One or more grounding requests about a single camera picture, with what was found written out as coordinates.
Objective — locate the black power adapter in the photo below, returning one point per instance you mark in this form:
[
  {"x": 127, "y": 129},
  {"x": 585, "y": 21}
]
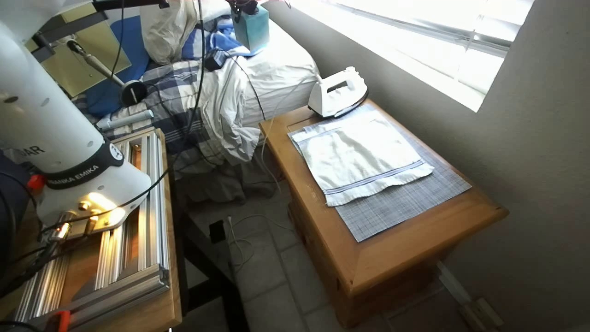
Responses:
[{"x": 217, "y": 231}]

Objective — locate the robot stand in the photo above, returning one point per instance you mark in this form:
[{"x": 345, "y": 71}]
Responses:
[{"x": 138, "y": 295}]

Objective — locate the bed with white mattress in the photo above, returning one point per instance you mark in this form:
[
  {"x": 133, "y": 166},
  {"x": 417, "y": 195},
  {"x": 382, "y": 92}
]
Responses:
[{"x": 281, "y": 69}]

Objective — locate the white clothes iron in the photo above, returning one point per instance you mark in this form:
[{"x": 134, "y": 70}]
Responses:
[{"x": 336, "y": 94}]

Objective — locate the small dark box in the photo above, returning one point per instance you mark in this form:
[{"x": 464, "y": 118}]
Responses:
[{"x": 215, "y": 60}]

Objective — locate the olive green board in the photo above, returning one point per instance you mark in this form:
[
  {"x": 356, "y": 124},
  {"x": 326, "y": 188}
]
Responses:
[{"x": 80, "y": 69}]

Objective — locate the white towel with stripe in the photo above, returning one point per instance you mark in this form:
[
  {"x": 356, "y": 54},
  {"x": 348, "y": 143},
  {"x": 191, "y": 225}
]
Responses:
[{"x": 364, "y": 154}]

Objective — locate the grey rod with black disc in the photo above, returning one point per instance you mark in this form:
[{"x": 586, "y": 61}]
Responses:
[{"x": 131, "y": 92}]

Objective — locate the teal tissue box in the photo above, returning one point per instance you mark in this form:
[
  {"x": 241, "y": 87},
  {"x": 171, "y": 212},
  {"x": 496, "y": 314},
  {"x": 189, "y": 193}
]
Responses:
[{"x": 252, "y": 28}]

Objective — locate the window with blinds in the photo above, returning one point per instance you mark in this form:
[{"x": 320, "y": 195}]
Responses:
[{"x": 415, "y": 41}]

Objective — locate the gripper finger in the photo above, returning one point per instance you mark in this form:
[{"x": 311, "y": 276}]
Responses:
[
  {"x": 237, "y": 10},
  {"x": 251, "y": 5}
]

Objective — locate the plaid blue white blanket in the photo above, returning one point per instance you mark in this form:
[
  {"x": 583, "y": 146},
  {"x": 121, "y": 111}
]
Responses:
[{"x": 177, "y": 99}]

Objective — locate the blue pillow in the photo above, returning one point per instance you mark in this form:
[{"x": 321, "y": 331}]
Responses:
[{"x": 136, "y": 50}]

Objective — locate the wooden nightstand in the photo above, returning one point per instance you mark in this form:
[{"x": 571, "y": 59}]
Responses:
[{"x": 392, "y": 249}]

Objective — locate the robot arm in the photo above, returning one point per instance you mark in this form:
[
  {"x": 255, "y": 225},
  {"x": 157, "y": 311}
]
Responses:
[{"x": 50, "y": 115}]

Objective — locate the white crumpled sheet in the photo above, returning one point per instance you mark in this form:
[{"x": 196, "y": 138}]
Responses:
[{"x": 228, "y": 110}]

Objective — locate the cream pillow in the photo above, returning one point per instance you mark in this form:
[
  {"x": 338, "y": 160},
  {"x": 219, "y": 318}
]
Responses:
[{"x": 168, "y": 30}]

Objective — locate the grey grid mat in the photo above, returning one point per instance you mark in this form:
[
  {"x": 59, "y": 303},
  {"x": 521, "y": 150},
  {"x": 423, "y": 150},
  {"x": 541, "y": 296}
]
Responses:
[{"x": 415, "y": 198}]

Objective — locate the grey tube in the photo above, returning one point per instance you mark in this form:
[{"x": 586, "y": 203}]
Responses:
[{"x": 126, "y": 118}]

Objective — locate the wooden blocks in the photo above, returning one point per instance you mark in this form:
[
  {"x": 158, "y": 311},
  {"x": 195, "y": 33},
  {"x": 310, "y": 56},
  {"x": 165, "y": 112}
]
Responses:
[{"x": 481, "y": 313}]

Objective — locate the orange clamp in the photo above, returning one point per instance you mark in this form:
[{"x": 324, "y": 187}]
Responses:
[{"x": 63, "y": 320}]

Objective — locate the blue cloth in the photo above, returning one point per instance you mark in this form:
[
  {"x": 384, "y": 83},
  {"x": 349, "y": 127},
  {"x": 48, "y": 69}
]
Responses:
[{"x": 221, "y": 39}]

